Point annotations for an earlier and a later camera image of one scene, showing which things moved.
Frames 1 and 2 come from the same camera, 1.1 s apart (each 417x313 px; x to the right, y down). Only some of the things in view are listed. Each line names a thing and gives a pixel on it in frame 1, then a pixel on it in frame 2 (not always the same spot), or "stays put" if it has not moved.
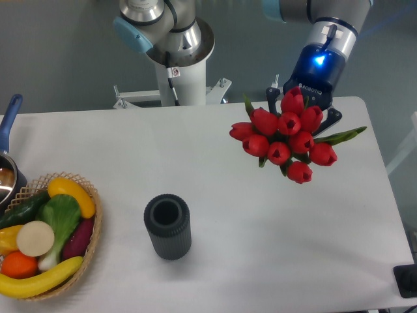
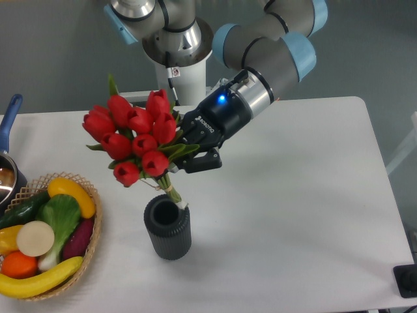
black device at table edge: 406,278 stays put
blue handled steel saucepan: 13,180 stays put
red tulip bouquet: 287,139 → 141,143
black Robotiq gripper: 319,68 → 221,114
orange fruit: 18,265 stays put
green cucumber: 25,211 stays put
